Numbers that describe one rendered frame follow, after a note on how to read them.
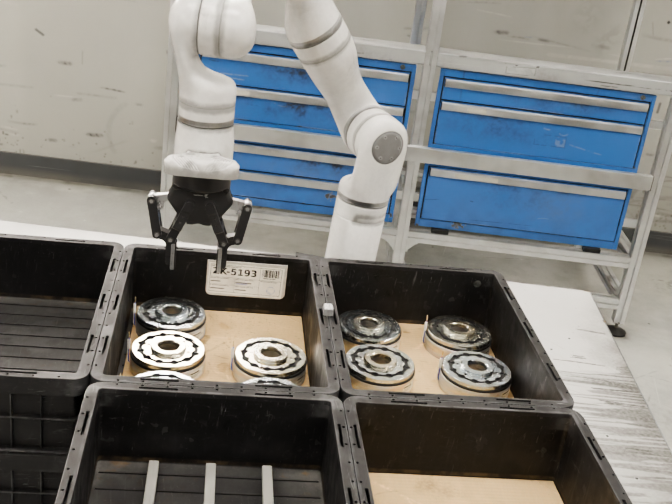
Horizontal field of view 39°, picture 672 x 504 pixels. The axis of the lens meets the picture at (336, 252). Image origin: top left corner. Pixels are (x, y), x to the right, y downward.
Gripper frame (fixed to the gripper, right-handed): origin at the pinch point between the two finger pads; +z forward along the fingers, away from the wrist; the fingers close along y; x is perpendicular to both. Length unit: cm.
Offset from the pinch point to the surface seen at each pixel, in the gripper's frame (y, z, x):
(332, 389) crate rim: -17.8, 7.3, 18.9
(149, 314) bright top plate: 6.4, 14.3, -10.1
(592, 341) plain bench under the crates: -77, 30, -41
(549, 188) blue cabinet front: -115, 48, -182
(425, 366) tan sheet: -35.2, 17.2, -5.0
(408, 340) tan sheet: -33.8, 17.2, -12.7
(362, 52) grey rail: -45, 10, -189
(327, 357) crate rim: -18.2, 8.6, 8.9
